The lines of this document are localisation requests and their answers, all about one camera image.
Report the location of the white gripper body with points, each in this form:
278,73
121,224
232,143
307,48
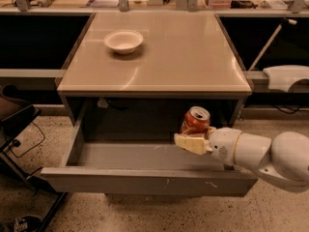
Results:
223,144

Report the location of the red coke can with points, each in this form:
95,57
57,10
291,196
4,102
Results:
196,120

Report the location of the white curved robot base part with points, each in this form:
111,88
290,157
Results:
284,77

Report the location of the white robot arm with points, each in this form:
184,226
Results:
282,161

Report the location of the open grey top drawer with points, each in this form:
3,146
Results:
128,148

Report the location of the grey cabinet with beige top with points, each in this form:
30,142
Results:
183,55

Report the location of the white paper bowl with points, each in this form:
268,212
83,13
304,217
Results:
123,41

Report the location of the white stick with black tip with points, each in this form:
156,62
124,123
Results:
284,21

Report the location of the black sneaker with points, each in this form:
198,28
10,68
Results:
22,224

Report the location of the black chair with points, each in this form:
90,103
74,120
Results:
16,114

